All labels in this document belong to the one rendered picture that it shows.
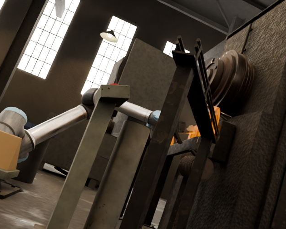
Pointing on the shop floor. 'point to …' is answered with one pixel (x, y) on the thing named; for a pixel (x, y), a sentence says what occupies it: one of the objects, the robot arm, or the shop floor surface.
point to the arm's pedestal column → (2, 188)
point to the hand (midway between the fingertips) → (195, 133)
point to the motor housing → (187, 164)
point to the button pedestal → (86, 154)
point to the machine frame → (256, 135)
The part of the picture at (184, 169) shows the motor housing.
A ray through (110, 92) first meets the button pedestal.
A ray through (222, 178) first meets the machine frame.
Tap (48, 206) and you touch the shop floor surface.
